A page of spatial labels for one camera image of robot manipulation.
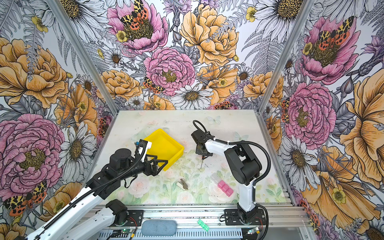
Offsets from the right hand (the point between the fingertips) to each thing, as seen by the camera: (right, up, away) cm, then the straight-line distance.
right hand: (204, 154), depth 97 cm
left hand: (-22, 0, -24) cm, 33 cm away
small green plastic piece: (-2, -28, -25) cm, 38 cm away
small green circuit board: (+21, -31, -25) cm, 45 cm away
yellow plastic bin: (-25, +4, +3) cm, 26 cm away
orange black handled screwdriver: (-1, +1, -13) cm, 14 cm away
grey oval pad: (-22, -27, -28) cm, 45 cm away
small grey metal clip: (-13, -14, -13) cm, 23 cm away
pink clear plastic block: (+11, -16, -14) cm, 24 cm away
